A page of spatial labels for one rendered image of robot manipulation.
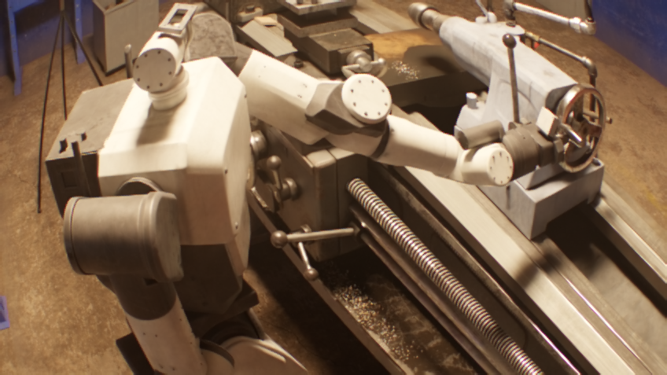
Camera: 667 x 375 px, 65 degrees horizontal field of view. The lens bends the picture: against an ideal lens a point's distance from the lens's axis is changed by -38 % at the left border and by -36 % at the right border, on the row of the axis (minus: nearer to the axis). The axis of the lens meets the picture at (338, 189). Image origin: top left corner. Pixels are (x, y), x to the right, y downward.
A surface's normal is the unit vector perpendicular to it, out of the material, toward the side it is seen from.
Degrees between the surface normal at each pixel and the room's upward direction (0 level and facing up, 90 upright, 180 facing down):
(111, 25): 90
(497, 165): 61
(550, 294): 36
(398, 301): 0
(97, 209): 6
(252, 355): 90
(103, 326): 0
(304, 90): 49
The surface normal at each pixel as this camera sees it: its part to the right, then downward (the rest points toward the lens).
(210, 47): 0.51, -0.48
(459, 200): -0.55, -0.49
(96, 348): -0.04, -0.81
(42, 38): 0.47, 0.50
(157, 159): -0.07, -0.19
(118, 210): -0.08, -0.66
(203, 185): 0.69, 0.32
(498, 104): -0.84, 0.00
